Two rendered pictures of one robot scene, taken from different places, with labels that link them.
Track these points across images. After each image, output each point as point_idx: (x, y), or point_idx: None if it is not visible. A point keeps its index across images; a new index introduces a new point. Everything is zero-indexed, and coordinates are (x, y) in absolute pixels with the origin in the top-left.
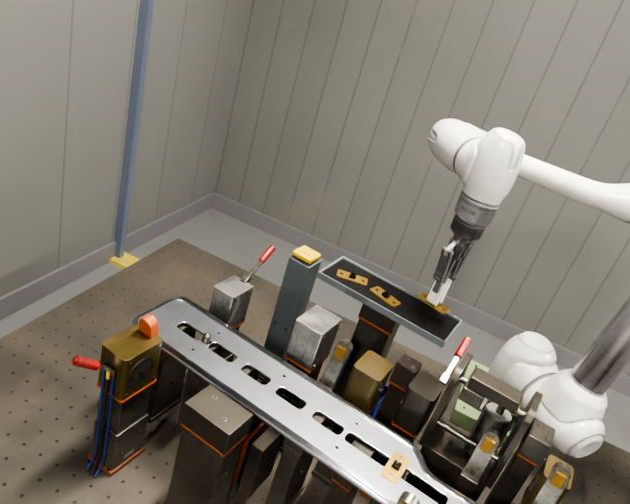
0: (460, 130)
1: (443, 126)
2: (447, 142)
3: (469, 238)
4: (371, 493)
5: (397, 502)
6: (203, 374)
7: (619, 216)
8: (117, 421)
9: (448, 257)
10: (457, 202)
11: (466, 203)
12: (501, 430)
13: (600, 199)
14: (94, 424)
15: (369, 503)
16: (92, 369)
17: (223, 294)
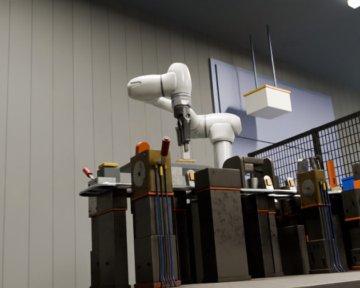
0: (151, 75)
1: (139, 78)
2: (151, 79)
3: (190, 114)
4: (281, 190)
5: (301, 163)
6: (174, 185)
7: (195, 124)
8: (171, 219)
9: (190, 123)
10: (175, 100)
11: (182, 95)
12: (260, 184)
13: (192, 111)
14: (151, 242)
15: (270, 224)
16: (168, 152)
17: (107, 179)
